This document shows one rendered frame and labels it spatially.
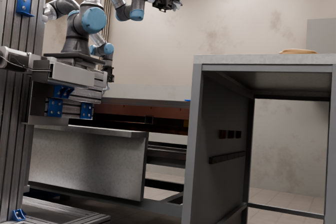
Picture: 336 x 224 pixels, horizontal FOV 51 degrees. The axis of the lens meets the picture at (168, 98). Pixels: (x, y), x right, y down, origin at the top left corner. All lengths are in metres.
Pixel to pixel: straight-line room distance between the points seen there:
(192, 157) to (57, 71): 0.67
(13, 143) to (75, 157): 0.53
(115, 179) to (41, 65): 0.84
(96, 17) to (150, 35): 3.84
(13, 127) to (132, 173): 0.67
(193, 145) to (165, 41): 3.97
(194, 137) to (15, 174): 0.87
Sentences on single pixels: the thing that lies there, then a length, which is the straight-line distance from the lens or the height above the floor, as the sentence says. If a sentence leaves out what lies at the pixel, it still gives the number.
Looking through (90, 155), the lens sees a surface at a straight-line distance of 2.17.
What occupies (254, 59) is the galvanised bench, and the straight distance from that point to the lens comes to 1.51.
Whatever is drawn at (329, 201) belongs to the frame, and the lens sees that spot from 1.47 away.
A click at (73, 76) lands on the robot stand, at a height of 0.91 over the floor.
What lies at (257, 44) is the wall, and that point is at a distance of 4.94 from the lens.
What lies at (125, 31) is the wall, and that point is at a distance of 5.83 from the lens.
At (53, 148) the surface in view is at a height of 0.53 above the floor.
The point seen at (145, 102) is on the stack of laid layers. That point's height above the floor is 0.85.
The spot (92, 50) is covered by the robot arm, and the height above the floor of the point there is 1.21.
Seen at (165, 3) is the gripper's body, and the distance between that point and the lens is 2.06.
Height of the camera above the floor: 0.74
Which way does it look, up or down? 4 degrees up
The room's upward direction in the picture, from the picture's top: 5 degrees clockwise
